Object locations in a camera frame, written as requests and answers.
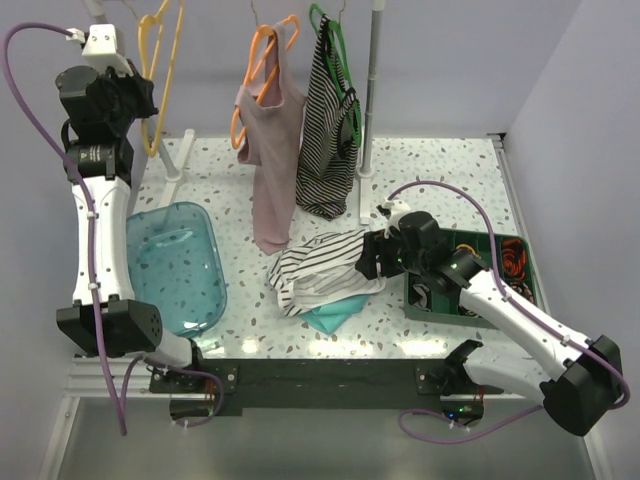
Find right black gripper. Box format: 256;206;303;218
355;227;426;280

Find yellow clothes hanger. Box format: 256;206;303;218
137;0;186;157

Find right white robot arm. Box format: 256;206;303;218
356;201;629;436

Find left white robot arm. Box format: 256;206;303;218
55;65;207;392

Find pink tank top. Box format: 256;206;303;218
235;21;306;255

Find orange clothes hanger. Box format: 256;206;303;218
229;0;302;150

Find green clothes hanger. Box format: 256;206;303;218
328;2;362;147

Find right rack pole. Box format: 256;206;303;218
357;0;386;225

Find rack pole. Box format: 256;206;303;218
357;0;386;225
83;1;195;207

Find teal folded cloth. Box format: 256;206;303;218
299;295;369;335

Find left rack pole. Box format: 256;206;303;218
83;1;195;207

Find green compartment tray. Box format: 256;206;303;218
403;229;538;329

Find teal transparent plastic bin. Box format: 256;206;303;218
126;202;227;338

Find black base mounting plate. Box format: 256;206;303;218
149;357;505;421

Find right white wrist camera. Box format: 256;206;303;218
377;198;412;234

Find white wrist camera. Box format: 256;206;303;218
377;198;412;234
66;24;133;77

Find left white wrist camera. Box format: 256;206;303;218
66;24;133;77

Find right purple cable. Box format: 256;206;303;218
384;180;631;444

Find orange black hair ties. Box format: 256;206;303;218
499;238;529;281

